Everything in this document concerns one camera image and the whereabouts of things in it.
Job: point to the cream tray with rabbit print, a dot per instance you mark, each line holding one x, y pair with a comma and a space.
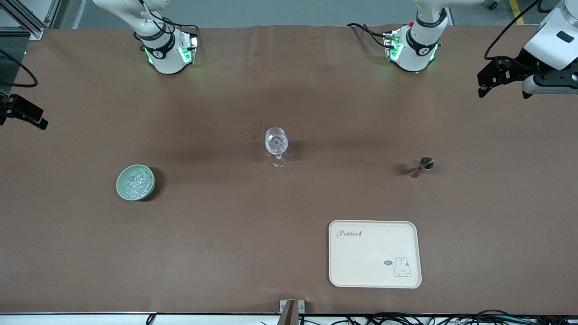
375, 266

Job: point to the clear stemmed wine glass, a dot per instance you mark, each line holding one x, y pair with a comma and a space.
276, 142

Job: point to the clear ice cubes pile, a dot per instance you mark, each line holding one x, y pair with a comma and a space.
137, 181

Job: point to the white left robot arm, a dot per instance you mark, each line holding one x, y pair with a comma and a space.
417, 49

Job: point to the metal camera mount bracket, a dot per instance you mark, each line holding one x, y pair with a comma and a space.
292, 311

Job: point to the steel double jigger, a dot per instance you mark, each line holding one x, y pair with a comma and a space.
423, 165

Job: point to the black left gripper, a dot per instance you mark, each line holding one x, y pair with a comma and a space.
517, 66

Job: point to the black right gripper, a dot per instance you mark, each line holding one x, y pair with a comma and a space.
17, 109

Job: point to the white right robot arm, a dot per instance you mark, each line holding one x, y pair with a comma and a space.
165, 54

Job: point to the pale green ceramic bowl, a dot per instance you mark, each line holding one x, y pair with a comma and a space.
121, 186

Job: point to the brown table cloth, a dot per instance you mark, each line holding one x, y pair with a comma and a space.
226, 248

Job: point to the aluminium frame post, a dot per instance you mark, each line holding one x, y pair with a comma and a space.
31, 18

